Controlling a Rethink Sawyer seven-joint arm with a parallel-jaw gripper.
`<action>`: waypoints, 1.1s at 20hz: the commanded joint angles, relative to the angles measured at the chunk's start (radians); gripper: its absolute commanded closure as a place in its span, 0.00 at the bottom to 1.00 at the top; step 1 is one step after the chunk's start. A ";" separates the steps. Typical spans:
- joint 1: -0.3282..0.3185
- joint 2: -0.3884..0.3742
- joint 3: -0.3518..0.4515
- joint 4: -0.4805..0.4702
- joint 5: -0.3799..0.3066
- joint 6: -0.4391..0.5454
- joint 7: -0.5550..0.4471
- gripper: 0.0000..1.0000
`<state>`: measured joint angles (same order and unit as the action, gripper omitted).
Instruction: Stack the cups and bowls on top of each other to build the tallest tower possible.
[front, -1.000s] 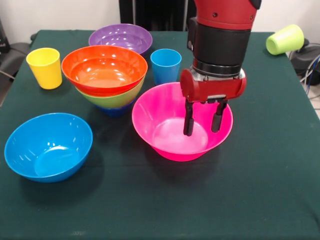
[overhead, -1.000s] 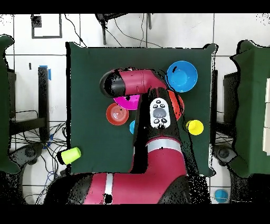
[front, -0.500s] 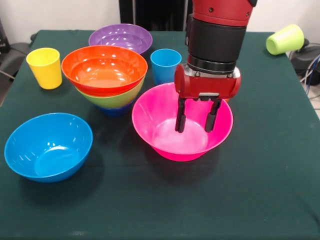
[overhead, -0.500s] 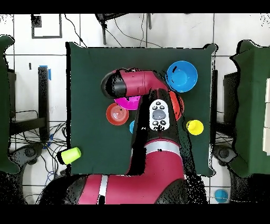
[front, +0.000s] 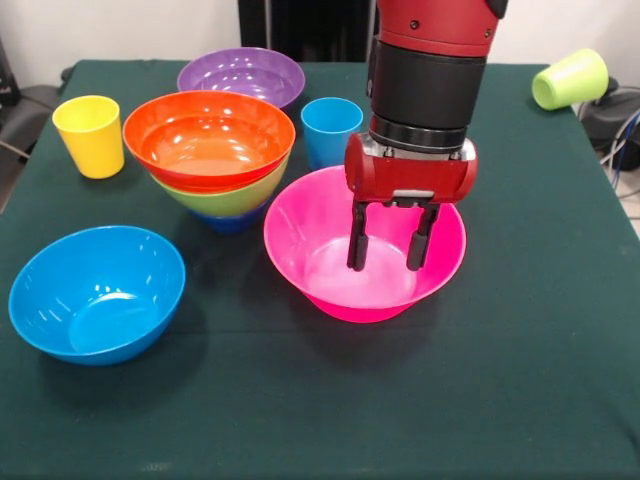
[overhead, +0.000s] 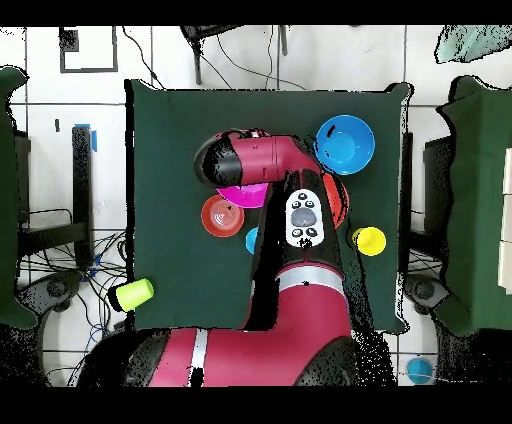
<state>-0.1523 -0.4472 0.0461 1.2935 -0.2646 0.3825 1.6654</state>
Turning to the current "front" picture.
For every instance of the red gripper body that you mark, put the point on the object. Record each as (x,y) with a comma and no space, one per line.
(410,175)

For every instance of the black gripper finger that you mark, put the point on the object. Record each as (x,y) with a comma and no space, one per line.
(358,245)
(420,245)

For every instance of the large pink bowl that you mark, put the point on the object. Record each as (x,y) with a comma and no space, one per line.
(310,240)

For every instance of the green bowl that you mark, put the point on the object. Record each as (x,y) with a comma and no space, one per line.
(235,200)

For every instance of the large orange bowl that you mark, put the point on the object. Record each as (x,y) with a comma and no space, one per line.
(210,140)

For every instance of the light blue cup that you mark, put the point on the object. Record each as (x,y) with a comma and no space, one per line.
(325,140)

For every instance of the small dark blue bowl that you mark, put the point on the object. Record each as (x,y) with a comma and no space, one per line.
(227,223)

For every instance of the dark green table cloth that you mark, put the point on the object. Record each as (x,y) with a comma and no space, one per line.
(300,400)

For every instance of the purple bowl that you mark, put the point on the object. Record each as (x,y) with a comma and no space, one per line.
(260,75)

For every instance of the light green cup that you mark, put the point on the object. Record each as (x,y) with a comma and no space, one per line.
(575,80)

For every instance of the grey chair base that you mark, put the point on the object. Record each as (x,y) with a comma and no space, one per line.
(25,115)
(615,115)

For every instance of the large light blue bowl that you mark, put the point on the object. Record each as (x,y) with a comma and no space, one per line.
(95,295)

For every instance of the yellow cup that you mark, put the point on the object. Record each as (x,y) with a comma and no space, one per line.
(92,145)

